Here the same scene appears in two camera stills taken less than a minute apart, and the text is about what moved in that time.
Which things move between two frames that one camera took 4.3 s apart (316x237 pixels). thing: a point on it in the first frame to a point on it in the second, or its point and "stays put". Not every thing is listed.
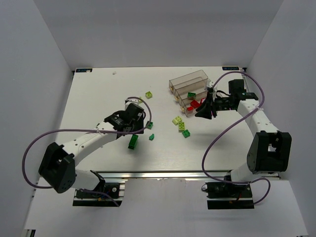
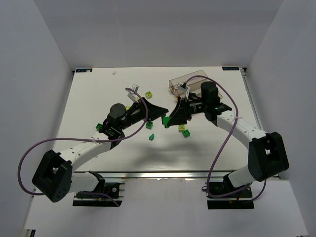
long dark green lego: [133, 141] to [166, 121]
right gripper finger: [210, 98] to [181, 106]
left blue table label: [84, 70] stays put
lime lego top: [148, 95] stays put
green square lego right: [186, 133] stays put
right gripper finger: [206, 111] to [179, 116]
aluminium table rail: [164, 175] stays put
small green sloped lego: [151, 138] stays put
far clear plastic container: [192, 83] stays put
